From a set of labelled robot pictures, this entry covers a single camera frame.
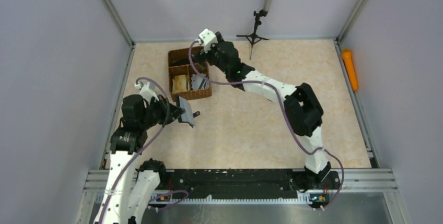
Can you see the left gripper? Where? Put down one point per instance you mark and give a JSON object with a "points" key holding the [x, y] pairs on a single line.
{"points": [[174, 112]]}

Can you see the gold cards in basket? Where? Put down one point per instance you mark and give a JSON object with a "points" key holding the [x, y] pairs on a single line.
{"points": [[180, 84]]}

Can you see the black mini tripod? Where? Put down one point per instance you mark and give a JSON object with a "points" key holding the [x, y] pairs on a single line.
{"points": [[253, 38]]}

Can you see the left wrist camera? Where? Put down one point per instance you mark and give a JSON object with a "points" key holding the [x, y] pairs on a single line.
{"points": [[147, 90]]}

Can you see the orange flashlight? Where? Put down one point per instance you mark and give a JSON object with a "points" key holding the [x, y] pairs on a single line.
{"points": [[350, 69]]}

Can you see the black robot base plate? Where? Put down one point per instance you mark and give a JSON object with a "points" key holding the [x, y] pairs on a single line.
{"points": [[245, 183]]}

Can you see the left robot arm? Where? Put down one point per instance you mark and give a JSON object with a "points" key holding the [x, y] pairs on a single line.
{"points": [[129, 188]]}

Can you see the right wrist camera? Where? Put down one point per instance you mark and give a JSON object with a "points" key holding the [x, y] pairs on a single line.
{"points": [[206, 39]]}

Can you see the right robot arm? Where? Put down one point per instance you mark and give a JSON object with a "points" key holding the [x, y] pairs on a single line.
{"points": [[300, 106]]}

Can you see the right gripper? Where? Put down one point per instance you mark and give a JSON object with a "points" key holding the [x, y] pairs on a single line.
{"points": [[206, 56]]}

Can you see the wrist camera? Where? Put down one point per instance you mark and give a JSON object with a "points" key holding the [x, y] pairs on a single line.
{"points": [[206, 39], [147, 90]]}

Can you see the brown wicker basket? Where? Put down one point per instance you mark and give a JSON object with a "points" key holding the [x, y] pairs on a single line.
{"points": [[179, 64]]}

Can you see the white slotted cable duct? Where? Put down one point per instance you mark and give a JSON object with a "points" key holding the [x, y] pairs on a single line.
{"points": [[301, 199]]}

